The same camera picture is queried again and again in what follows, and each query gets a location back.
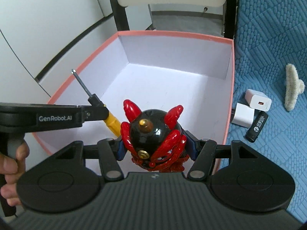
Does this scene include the white fluffy hair clip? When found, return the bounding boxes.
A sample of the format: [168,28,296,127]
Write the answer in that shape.
[284,63,305,112]

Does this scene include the blue textured sofa cover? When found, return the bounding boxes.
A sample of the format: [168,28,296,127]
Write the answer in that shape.
[233,0,306,222]

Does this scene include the white usb charger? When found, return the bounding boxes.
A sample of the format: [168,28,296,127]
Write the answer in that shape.
[245,89,272,112]

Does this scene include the white plug adapter cube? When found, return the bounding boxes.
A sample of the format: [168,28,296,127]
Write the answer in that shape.
[230,103,254,128]

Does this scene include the red lion figurine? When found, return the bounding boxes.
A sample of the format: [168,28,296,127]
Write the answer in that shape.
[120,99,189,172]

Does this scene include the yellow handled screwdriver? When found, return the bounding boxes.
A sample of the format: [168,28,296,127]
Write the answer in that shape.
[71,69,121,137]

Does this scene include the black lighter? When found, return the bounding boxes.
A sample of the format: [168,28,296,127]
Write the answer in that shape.
[245,111,268,143]

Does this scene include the person's left hand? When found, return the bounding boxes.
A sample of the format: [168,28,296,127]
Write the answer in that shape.
[1,140,30,206]

